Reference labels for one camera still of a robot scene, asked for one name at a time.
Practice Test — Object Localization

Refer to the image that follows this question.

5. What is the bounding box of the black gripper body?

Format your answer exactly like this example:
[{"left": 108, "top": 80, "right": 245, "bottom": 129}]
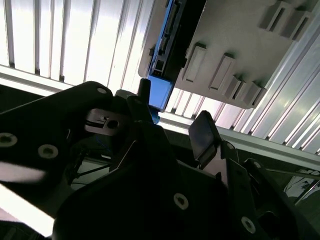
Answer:
[{"left": 51, "top": 159, "right": 241, "bottom": 240}]

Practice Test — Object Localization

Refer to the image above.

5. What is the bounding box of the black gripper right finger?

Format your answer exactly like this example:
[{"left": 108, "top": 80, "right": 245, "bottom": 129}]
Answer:
[{"left": 188, "top": 111, "right": 320, "bottom": 240}]

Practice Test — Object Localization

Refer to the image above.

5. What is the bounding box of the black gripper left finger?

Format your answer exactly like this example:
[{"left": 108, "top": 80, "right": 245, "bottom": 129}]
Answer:
[{"left": 0, "top": 79, "right": 198, "bottom": 236}]

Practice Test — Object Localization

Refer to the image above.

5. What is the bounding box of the hard disk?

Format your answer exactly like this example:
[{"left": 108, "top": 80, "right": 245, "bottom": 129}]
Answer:
[{"left": 147, "top": 0, "right": 208, "bottom": 113}]

